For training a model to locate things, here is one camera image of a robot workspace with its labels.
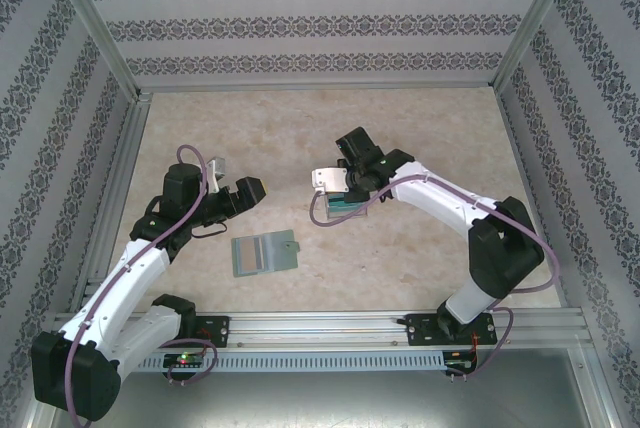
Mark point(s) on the aluminium side frame bar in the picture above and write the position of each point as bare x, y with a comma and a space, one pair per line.
122, 173

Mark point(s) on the teal card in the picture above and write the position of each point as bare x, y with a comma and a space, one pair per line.
350, 206

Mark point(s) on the controller board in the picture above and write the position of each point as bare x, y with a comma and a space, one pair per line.
457, 363
182, 359

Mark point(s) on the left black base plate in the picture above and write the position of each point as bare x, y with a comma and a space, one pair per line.
217, 330

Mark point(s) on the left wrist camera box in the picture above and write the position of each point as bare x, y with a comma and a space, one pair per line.
216, 175

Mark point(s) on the aluminium mounting rail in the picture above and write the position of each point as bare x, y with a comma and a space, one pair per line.
320, 328

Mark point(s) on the aluminium back frame bar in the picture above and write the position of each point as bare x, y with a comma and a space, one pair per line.
320, 87

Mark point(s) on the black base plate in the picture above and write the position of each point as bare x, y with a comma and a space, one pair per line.
420, 330
217, 330

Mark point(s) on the right aluminium frame post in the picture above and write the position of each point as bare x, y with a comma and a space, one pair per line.
533, 23

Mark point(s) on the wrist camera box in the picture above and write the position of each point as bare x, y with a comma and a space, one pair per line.
329, 180
216, 175

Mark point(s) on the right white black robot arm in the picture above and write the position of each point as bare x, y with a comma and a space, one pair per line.
505, 248

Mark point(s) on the left aluminium frame post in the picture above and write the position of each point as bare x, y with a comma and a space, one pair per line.
97, 23

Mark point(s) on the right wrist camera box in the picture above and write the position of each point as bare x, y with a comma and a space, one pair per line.
329, 180

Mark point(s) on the left controller board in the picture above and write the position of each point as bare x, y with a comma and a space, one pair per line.
182, 359

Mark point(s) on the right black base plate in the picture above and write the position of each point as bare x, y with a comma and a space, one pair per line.
420, 330

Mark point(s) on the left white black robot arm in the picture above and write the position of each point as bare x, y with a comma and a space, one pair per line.
120, 288

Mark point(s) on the gold card with grey stripe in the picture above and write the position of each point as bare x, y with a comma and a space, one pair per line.
247, 255

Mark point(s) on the aluminium frame post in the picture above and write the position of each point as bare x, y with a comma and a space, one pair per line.
533, 23
97, 23

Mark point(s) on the grey metal bottom panel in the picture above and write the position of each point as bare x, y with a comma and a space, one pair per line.
320, 398

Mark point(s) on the right controller board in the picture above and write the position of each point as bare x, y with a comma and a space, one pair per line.
457, 363

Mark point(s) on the green leather card holder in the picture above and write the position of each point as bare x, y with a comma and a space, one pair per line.
285, 260

